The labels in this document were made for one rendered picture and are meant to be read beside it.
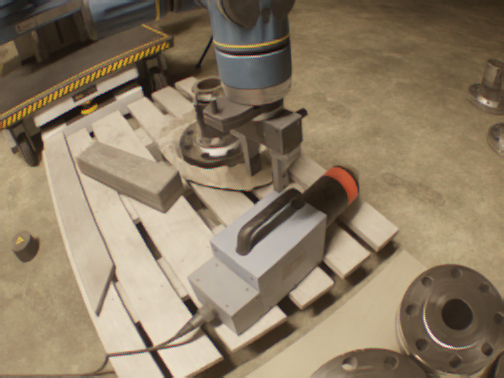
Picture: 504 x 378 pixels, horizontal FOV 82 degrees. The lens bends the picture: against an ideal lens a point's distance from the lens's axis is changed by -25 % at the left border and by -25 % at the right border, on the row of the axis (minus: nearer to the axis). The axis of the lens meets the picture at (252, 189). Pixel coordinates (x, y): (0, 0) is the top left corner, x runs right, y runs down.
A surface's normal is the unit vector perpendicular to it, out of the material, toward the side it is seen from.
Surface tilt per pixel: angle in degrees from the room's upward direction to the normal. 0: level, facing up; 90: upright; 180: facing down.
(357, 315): 0
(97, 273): 0
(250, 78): 90
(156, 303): 0
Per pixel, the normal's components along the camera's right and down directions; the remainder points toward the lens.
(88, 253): -0.10, -0.72
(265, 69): 0.23, 0.66
